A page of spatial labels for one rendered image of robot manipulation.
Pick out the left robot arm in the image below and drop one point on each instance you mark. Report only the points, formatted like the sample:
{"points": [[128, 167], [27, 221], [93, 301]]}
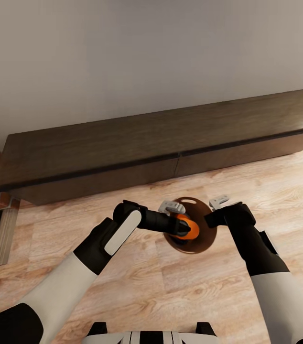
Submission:
{"points": [[39, 316]]}

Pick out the cabinet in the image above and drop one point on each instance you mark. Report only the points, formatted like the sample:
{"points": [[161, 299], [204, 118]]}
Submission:
{"points": [[57, 164]]}

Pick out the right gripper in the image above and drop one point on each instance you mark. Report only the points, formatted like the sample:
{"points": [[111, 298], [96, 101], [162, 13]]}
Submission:
{"points": [[213, 219]]}

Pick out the trash can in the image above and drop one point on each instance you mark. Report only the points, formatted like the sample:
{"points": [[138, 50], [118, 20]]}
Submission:
{"points": [[206, 236]]}

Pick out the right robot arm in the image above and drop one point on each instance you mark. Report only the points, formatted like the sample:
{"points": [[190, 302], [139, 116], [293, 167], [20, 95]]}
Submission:
{"points": [[279, 295]]}

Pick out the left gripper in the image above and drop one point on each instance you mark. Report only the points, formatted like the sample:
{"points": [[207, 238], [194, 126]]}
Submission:
{"points": [[168, 224]]}

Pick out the robot trunk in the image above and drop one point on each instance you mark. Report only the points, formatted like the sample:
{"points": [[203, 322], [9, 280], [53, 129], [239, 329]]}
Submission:
{"points": [[151, 337]]}

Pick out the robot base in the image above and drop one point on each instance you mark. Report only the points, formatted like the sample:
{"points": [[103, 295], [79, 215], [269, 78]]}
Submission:
{"points": [[99, 335]]}

